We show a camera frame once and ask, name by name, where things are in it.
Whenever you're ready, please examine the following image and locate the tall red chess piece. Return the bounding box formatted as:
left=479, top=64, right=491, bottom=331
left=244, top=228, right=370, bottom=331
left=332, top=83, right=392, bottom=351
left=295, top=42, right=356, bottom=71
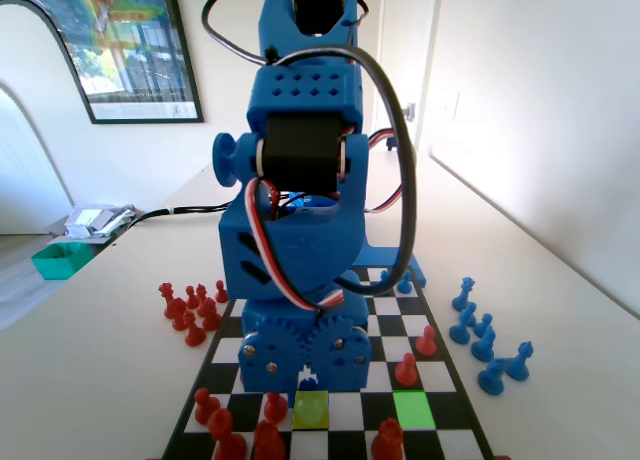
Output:
left=370, top=418, right=405, bottom=460
left=207, top=408, right=249, bottom=460
left=253, top=419, right=287, bottom=460

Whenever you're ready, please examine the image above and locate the blue chess bishop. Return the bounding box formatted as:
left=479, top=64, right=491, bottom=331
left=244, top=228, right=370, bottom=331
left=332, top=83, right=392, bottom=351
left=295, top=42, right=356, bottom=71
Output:
left=470, top=326, right=497, bottom=364
left=448, top=315, right=471, bottom=346

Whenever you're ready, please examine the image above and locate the black and white chessboard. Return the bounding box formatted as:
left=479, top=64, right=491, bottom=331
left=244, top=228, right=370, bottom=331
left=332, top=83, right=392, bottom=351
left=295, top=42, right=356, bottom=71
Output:
left=160, top=265, right=496, bottom=460

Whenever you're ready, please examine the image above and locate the pile of white papers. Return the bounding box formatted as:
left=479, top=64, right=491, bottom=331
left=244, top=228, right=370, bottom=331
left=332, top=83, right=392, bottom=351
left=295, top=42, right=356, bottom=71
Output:
left=62, top=203, right=139, bottom=240

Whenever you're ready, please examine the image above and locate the green plastic box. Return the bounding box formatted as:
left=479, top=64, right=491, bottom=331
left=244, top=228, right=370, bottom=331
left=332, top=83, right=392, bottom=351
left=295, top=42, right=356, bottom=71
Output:
left=30, top=242, right=92, bottom=281

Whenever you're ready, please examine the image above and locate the black framed map poster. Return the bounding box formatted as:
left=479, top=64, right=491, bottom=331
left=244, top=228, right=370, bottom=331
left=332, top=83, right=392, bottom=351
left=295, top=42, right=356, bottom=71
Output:
left=0, top=0, right=205, bottom=125

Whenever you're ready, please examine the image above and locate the white door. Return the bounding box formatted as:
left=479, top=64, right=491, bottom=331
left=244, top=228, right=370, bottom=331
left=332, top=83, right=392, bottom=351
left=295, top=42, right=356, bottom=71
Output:
left=367, top=0, right=444, bottom=154

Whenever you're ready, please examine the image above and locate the white arched panel dark edge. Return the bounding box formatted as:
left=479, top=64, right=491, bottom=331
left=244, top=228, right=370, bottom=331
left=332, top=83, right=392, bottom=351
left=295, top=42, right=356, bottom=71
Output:
left=0, top=0, right=95, bottom=236

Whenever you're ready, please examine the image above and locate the red white black servo wire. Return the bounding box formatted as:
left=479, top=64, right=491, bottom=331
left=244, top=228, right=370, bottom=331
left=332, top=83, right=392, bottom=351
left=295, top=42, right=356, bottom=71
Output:
left=247, top=177, right=347, bottom=312
left=364, top=128, right=407, bottom=215

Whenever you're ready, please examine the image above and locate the thick black looping cable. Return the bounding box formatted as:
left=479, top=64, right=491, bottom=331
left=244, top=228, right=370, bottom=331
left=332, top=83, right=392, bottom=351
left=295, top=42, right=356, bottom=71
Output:
left=201, top=0, right=419, bottom=297

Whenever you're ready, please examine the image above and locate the white wall switch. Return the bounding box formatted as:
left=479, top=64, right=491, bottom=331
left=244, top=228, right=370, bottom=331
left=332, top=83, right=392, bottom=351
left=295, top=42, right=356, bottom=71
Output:
left=439, top=90, right=460, bottom=127

